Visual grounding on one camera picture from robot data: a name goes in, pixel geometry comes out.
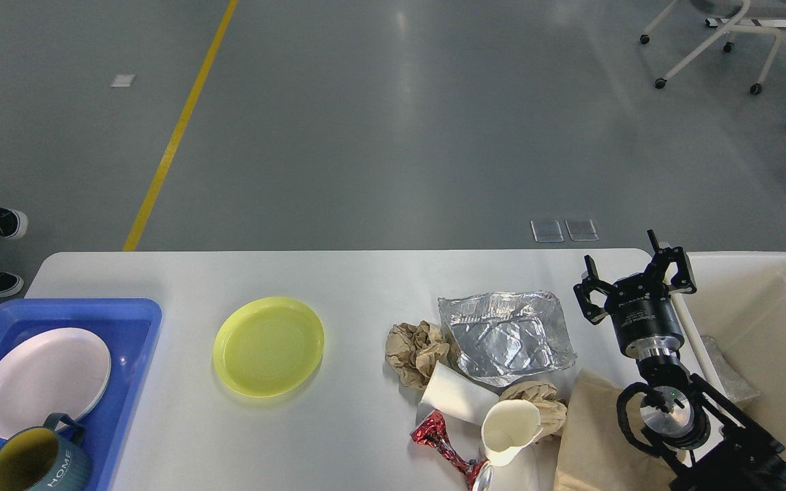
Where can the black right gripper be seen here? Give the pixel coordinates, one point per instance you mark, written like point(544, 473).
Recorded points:
point(641, 317)

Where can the yellow plastic plate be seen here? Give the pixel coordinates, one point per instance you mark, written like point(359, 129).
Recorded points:
point(268, 347)

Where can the teal HOME mug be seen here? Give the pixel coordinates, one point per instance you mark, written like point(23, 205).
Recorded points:
point(46, 457)

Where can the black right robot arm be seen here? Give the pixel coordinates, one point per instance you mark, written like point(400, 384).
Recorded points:
point(674, 414)

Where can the beige plastic bin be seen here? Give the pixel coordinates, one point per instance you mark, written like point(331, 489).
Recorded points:
point(741, 303)

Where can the brown paper bag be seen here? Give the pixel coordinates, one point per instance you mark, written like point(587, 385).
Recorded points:
point(593, 454)

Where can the crushed white paper cup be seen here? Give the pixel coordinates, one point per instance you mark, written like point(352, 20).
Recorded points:
point(509, 427)

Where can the white paper cup lying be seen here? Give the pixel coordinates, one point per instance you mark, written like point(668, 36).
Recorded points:
point(456, 396)

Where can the crumpled brown paper ball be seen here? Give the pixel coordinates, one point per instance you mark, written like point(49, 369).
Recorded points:
point(413, 352)

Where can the red foil wrapper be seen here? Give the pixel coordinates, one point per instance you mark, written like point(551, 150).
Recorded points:
point(432, 432)

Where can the white rolling chair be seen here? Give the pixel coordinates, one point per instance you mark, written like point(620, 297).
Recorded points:
point(735, 17)

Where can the blue plastic tray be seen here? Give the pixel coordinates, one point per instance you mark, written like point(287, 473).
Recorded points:
point(130, 329)

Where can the white plate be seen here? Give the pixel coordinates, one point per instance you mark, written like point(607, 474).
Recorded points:
point(63, 370)

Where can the black white sneaker far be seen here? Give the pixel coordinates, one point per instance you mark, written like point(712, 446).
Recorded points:
point(13, 223)

